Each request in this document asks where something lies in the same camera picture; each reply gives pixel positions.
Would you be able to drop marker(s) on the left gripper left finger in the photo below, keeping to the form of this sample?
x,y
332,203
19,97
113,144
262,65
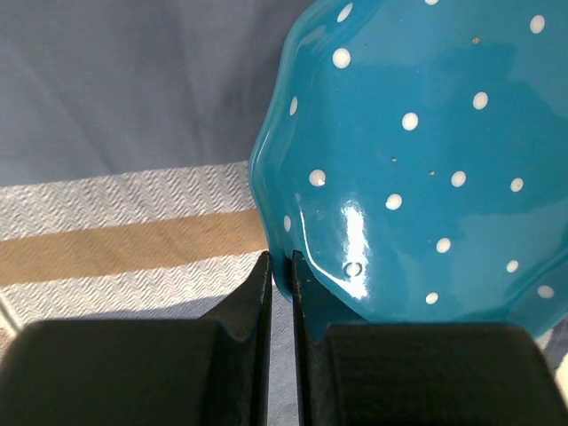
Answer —
x,y
212,370

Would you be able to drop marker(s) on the teal dotted plate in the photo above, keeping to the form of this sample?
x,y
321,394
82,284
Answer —
x,y
415,153

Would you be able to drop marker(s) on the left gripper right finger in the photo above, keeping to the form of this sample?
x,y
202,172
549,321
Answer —
x,y
351,372

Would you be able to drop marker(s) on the blue beige checked cloth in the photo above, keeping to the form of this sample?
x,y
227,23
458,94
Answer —
x,y
127,129

